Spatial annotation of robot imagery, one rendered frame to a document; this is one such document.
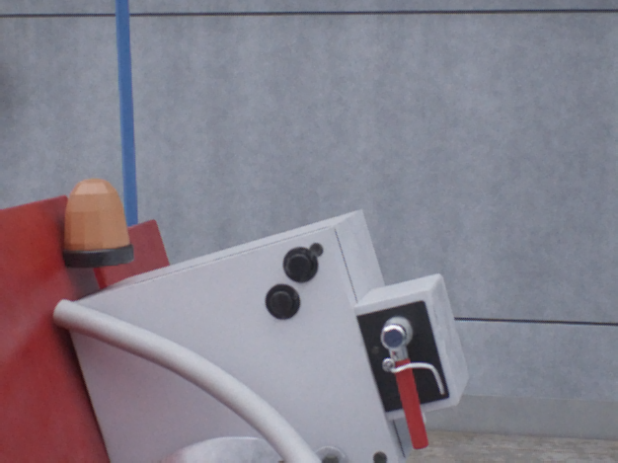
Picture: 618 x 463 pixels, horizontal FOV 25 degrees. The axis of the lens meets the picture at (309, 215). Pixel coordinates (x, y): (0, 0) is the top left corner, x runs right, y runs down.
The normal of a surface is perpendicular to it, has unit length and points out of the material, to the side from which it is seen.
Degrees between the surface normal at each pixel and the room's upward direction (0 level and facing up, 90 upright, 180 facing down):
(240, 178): 90
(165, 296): 90
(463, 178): 90
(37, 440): 70
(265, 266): 90
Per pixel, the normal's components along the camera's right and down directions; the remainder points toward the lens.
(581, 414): -0.21, 0.10
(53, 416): 0.92, -0.32
